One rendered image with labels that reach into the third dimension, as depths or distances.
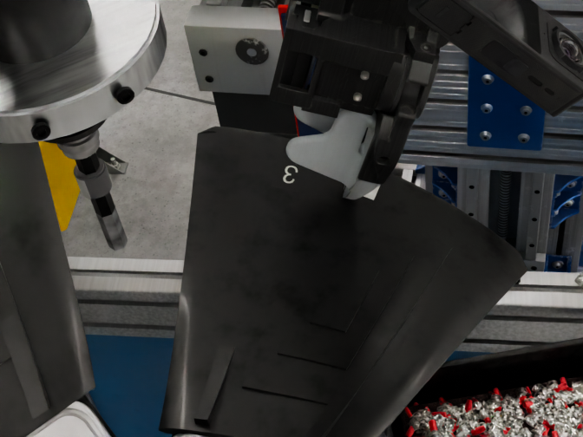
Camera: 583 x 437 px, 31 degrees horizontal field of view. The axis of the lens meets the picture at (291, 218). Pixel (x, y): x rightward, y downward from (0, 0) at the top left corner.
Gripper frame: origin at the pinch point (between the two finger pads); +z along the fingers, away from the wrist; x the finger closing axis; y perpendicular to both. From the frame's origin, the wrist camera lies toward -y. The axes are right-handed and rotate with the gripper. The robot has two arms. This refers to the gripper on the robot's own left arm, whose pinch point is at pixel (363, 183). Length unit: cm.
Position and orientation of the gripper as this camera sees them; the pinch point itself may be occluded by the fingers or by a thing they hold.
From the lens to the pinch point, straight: 65.6
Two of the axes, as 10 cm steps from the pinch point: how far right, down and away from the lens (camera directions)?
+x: -1.3, 7.6, -6.4
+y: -9.7, -2.2, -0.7
